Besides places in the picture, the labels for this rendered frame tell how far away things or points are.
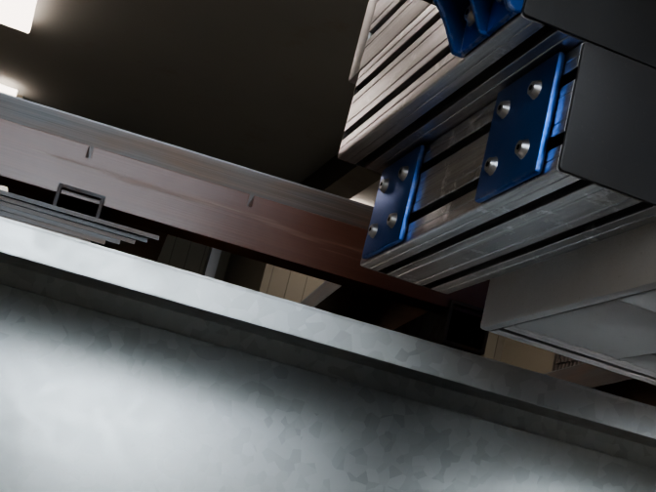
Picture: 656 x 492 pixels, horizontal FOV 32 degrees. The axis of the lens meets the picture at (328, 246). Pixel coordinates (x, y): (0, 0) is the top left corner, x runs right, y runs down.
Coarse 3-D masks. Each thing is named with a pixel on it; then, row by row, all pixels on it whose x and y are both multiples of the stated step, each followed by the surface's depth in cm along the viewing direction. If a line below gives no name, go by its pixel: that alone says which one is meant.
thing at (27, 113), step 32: (0, 96) 127; (64, 128) 128; (96, 128) 129; (160, 160) 130; (192, 160) 131; (256, 192) 132; (288, 192) 132; (320, 192) 133; (128, 224) 148; (352, 224) 133; (320, 288) 177; (384, 320) 166; (608, 384) 170; (640, 384) 165
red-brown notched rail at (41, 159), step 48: (0, 144) 122; (48, 144) 123; (48, 192) 123; (96, 192) 123; (144, 192) 124; (192, 192) 125; (240, 192) 127; (192, 240) 128; (240, 240) 125; (288, 240) 127; (336, 240) 128; (384, 288) 128; (480, 288) 130
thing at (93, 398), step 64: (0, 320) 114; (64, 320) 115; (128, 320) 117; (0, 384) 113; (64, 384) 114; (128, 384) 116; (192, 384) 117; (256, 384) 118; (320, 384) 120; (0, 448) 112; (64, 448) 113; (128, 448) 114; (192, 448) 116; (256, 448) 117; (320, 448) 118; (384, 448) 120; (448, 448) 121; (512, 448) 123; (576, 448) 125
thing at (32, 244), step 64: (0, 256) 116; (64, 256) 101; (128, 256) 102; (192, 320) 122; (256, 320) 103; (320, 320) 105; (384, 384) 125; (448, 384) 124; (512, 384) 108; (576, 384) 109; (640, 448) 130
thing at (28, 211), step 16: (0, 192) 108; (0, 208) 108; (16, 208) 108; (32, 208) 108; (48, 208) 108; (32, 224) 108; (48, 224) 108; (64, 224) 109; (80, 224) 109; (96, 224) 109; (112, 224) 109; (96, 240) 109; (112, 240) 110; (128, 240) 110; (144, 240) 110
